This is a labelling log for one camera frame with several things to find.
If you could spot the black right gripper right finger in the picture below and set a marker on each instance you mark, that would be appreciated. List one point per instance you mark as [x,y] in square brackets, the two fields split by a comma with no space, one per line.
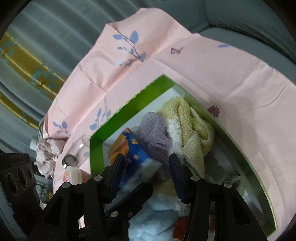
[181,176]

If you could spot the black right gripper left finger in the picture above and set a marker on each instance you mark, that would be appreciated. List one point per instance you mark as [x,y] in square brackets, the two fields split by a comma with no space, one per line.
[114,175]

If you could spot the blue orange tissue pack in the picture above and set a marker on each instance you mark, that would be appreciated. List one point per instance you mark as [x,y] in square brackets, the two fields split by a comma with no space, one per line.
[140,166]

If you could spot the yellow white towel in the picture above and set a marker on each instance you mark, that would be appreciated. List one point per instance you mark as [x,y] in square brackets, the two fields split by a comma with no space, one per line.
[192,137]

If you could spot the purple mesh bath pouf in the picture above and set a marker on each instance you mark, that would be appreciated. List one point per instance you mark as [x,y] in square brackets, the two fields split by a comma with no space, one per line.
[153,134]

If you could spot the blue plush elephant toy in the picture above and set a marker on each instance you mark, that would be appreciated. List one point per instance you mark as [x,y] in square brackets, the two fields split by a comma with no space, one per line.
[157,219]

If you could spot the red white sock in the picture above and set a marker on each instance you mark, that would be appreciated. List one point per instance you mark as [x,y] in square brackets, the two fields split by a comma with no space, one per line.
[181,225]

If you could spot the pink wet wipes canister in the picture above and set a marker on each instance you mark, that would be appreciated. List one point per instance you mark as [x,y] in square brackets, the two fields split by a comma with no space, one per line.
[75,176]

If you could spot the glass bottle steel cap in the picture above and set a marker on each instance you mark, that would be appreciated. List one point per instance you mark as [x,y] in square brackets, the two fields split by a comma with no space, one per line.
[78,153]

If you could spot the green cardboard box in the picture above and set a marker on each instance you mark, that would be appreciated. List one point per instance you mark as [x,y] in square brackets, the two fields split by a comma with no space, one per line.
[150,99]

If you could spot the crumpled beige cloth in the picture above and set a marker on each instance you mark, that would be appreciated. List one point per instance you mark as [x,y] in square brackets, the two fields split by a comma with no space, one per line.
[48,151]

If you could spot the pink printed bed sheet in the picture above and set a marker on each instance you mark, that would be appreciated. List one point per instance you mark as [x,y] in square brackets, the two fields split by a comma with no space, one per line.
[256,102]

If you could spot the teal curtain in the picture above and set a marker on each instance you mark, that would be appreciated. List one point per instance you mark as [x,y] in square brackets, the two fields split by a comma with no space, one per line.
[41,43]

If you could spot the grey sofa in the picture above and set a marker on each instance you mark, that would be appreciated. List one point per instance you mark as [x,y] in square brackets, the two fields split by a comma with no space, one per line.
[251,26]

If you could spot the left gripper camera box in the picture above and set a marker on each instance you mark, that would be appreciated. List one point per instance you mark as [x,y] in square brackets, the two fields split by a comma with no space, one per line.
[17,176]

